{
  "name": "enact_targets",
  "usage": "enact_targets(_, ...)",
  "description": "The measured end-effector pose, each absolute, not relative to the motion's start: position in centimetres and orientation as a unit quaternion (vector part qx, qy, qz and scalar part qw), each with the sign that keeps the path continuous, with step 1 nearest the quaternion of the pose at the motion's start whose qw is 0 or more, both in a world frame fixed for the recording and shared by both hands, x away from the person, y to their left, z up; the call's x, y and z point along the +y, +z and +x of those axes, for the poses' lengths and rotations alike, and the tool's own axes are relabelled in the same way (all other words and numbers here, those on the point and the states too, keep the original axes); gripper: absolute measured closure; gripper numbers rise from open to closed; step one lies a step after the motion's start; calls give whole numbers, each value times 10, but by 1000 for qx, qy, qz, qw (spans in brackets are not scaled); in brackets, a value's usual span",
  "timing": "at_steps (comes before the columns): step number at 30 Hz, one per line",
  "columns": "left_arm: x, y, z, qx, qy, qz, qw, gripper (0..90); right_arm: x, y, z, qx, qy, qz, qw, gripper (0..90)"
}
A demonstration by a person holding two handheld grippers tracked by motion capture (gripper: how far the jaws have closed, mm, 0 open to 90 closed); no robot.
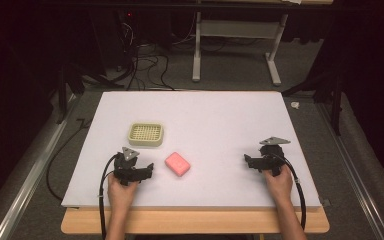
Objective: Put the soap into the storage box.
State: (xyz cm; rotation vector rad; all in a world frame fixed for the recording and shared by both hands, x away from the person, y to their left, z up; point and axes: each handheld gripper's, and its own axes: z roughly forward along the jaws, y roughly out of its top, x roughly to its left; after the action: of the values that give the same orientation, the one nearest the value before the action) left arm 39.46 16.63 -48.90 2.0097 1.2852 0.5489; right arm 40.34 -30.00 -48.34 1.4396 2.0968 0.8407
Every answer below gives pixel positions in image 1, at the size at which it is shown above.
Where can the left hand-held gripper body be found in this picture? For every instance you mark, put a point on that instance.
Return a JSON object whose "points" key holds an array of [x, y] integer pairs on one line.
{"points": [[124, 166]]}

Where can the beige soap dish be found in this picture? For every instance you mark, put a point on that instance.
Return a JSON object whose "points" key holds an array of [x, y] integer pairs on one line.
{"points": [[145, 134]]}

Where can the pink soap bar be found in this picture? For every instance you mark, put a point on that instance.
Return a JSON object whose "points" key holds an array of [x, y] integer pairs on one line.
{"points": [[177, 163]]}

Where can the black metal stand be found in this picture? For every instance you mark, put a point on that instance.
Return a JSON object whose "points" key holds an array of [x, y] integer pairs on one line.
{"points": [[336, 100], [67, 83]]}

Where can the white foam board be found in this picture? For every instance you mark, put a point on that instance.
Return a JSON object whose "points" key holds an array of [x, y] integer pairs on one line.
{"points": [[206, 126]]}

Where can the aluminium floor rail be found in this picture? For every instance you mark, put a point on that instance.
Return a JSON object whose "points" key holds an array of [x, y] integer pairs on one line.
{"points": [[356, 173], [30, 176]]}

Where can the dark computer tower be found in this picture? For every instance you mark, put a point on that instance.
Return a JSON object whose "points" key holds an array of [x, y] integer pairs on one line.
{"points": [[126, 36]]}

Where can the wooden table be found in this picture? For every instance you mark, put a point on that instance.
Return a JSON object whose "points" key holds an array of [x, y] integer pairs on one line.
{"points": [[193, 221]]}

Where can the person's right hand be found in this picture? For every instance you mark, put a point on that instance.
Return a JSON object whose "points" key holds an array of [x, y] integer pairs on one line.
{"points": [[279, 186]]}

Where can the white metal desk frame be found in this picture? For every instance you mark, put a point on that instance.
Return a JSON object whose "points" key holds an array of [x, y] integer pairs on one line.
{"points": [[236, 28]]}

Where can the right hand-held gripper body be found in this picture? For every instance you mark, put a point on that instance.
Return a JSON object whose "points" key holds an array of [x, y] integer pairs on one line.
{"points": [[270, 156]]}

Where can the person's left hand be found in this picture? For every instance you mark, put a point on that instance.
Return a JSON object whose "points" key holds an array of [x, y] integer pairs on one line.
{"points": [[121, 195]]}

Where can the crumpled white paper scrap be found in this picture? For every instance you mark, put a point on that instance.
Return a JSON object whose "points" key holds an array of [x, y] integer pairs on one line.
{"points": [[295, 105]]}

